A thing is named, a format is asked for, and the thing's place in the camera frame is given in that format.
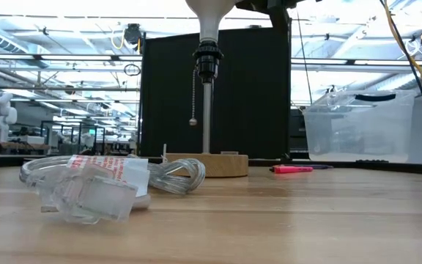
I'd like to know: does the black aluminium table frame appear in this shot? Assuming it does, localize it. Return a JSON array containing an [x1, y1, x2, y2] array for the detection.
[[0, 153, 422, 177]]

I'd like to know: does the dark purple pen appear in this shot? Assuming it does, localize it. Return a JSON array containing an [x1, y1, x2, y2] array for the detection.
[[287, 164, 333, 170]]

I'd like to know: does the clear lamp power cord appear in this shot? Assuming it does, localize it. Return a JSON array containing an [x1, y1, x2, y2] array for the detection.
[[19, 154, 207, 225]]

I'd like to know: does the white frosted lightbulb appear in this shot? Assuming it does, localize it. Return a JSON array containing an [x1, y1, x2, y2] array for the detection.
[[185, 0, 236, 43]]

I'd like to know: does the pink highlighter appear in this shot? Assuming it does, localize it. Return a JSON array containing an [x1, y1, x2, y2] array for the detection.
[[269, 165, 314, 175]]

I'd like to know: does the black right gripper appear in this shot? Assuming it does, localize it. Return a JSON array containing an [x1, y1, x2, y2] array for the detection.
[[234, 0, 307, 29]]

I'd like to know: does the clear plastic storage bin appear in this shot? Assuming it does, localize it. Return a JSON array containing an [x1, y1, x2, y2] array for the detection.
[[302, 89, 416, 164]]

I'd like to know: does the yellow hanging cable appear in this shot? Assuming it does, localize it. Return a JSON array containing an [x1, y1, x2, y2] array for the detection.
[[382, 0, 422, 128]]

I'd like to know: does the white red cord warning tag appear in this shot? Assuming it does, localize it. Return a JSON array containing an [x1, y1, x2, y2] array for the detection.
[[66, 154, 151, 198]]

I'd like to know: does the black equipment cabinet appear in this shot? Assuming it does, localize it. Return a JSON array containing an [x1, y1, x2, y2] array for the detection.
[[290, 108, 309, 151]]

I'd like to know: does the table lamp with wooden base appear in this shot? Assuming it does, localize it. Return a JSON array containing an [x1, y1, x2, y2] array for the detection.
[[165, 39, 250, 179]]

